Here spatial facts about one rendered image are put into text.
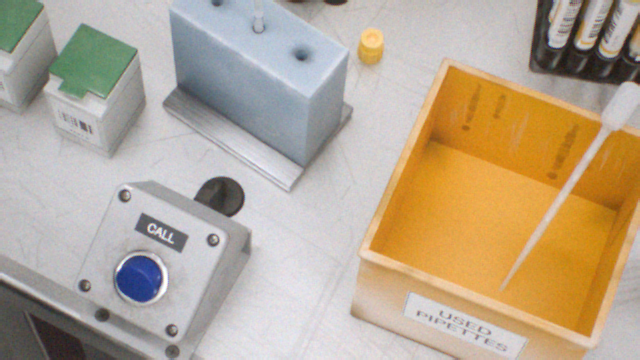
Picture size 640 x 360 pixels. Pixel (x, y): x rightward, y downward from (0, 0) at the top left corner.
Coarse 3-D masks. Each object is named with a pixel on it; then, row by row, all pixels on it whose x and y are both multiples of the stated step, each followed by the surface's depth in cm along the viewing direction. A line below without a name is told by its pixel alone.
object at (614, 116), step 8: (624, 88) 72; (632, 88) 72; (616, 96) 72; (624, 96) 72; (632, 96) 72; (608, 104) 73; (616, 104) 72; (624, 104) 72; (632, 104) 72; (608, 112) 73; (616, 112) 72; (624, 112) 72; (632, 112) 73; (608, 120) 73; (616, 120) 73; (624, 120) 73; (616, 128) 73
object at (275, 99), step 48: (192, 0) 76; (240, 0) 76; (192, 48) 78; (240, 48) 75; (288, 48) 75; (336, 48) 75; (192, 96) 84; (240, 96) 79; (288, 96) 75; (336, 96) 79; (240, 144) 83; (288, 144) 81
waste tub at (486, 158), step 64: (448, 64) 75; (448, 128) 81; (512, 128) 78; (576, 128) 75; (384, 192) 72; (448, 192) 82; (512, 192) 82; (576, 192) 82; (384, 256) 70; (448, 256) 80; (512, 256) 80; (576, 256) 81; (384, 320) 78; (448, 320) 74; (512, 320) 70; (576, 320) 79
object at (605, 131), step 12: (600, 132) 74; (600, 144) 74; (588, 156) 74; (576, 168) 75; (576, 180) 75; (564, 192) 76; (552, 204) 76; (552, 216) 76; (540, 228) 77; (528, 240) 78; (528, 252) 78; (516, 264) 78; (504, 288) 79
